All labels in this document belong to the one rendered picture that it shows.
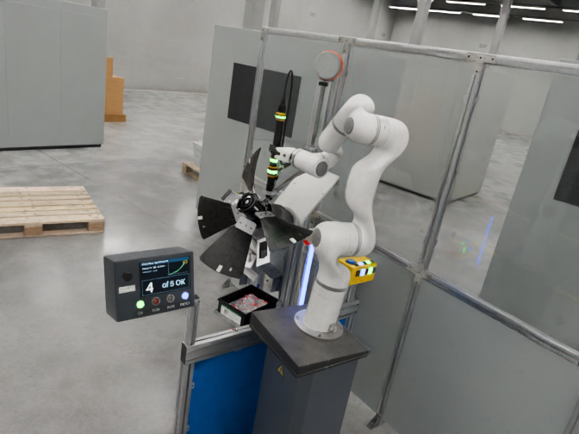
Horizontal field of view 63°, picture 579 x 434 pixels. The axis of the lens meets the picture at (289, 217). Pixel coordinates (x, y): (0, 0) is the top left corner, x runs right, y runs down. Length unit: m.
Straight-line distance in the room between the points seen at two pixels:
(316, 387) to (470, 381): 0.95
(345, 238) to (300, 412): 0.67
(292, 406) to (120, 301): 0.73
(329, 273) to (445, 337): 1.00
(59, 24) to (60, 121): 1.33
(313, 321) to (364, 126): 0.73
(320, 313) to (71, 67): 6.48
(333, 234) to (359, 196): 0.15
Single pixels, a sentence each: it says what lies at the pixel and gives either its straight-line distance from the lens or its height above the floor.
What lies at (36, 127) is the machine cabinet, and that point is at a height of 0.34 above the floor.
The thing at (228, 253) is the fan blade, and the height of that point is 1.00.
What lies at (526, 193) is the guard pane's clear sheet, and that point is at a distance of 2.19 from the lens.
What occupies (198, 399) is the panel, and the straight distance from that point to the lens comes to 2.03.
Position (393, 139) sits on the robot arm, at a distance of 1.56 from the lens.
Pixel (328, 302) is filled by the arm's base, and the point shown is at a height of 1.11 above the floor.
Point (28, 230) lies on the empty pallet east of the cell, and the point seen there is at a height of 0.07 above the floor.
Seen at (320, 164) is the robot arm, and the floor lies 1.52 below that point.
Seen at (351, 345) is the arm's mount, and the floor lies 0.96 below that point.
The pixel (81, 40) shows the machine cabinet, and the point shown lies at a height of 1.58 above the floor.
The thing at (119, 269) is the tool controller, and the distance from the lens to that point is 1.50.
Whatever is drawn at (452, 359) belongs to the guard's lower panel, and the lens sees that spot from 2.52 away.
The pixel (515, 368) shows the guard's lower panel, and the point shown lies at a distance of 2.36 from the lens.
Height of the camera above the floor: 1.92
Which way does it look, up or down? 19 degrees down
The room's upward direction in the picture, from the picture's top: 10 degrees clockwise
